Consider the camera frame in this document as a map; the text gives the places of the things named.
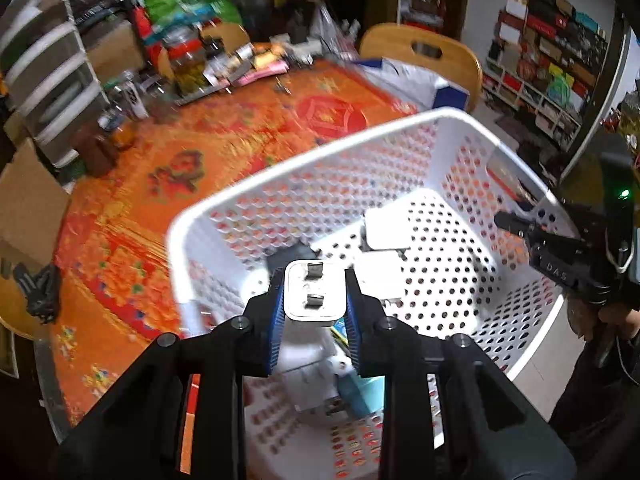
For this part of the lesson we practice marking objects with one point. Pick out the white square charger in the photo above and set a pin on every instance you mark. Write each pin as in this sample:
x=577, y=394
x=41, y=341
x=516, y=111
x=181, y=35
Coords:
x=379, y=275
x=314, y=292

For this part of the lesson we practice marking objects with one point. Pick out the red patterned tablecloth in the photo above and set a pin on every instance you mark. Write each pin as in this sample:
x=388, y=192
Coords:
x=115, y=293

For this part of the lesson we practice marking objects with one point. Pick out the brown cardboard box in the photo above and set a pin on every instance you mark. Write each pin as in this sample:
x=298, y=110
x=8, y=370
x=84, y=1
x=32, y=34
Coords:
x=33, y=205

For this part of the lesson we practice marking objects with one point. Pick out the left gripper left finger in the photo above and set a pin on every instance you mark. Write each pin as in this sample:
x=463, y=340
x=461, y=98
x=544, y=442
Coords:
x=136, y=429

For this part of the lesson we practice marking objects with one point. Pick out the small white plug charger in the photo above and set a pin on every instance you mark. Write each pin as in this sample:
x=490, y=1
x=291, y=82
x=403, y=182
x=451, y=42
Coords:
x=309, y=364

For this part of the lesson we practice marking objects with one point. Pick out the right wooden chair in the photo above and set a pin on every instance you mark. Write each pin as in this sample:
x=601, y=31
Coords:
x=447, y=57

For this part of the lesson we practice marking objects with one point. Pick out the white stacked food cover rack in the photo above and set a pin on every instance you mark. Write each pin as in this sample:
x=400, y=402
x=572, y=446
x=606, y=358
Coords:
x=50, y=80

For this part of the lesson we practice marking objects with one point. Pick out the black power adapter with cable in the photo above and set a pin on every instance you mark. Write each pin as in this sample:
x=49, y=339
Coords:
x=285, y=255

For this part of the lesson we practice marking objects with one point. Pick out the glass jar with pickles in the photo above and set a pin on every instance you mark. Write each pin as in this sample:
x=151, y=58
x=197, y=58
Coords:
x=187, y=59

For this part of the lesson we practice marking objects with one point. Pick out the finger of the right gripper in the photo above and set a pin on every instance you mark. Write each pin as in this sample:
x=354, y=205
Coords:
x=523, y=228

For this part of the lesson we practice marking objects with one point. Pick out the wooden chair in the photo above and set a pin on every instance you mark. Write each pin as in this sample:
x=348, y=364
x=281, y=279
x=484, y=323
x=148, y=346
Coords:
x=447, y=57
x=13, y=312

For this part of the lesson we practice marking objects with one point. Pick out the large white charger block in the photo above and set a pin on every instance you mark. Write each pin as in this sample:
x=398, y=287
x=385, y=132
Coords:
x=387, y=228

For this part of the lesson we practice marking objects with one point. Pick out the light blue charger box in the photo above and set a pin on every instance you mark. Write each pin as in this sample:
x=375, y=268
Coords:
x=361, y=397

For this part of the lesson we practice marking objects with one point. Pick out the white perforated plastic basket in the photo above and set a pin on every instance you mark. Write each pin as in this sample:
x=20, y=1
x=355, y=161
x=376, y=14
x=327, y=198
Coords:
x=410, y=206

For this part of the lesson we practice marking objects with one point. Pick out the black phone holder stand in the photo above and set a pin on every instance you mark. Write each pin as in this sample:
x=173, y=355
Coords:
x=41, y=291

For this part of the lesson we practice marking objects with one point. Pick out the brown ceramic mug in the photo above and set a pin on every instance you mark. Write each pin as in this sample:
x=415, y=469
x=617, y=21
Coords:
x=96, y=149

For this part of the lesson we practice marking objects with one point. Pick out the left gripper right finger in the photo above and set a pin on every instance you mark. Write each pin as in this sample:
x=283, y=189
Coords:
x=449, y=411

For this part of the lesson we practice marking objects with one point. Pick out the white blue paper bag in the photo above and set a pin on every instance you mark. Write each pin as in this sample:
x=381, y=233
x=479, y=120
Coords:
x=417, y=85

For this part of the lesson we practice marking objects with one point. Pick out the white storage shelf unit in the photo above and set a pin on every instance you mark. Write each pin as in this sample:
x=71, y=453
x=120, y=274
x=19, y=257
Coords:
x=545, y=61

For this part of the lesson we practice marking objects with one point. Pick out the left wooden chair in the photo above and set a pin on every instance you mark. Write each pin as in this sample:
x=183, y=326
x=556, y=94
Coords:
x=13, y=312

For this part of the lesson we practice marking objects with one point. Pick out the white square charger front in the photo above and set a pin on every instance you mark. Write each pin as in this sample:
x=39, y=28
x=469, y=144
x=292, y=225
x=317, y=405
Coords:
x=379, y=275

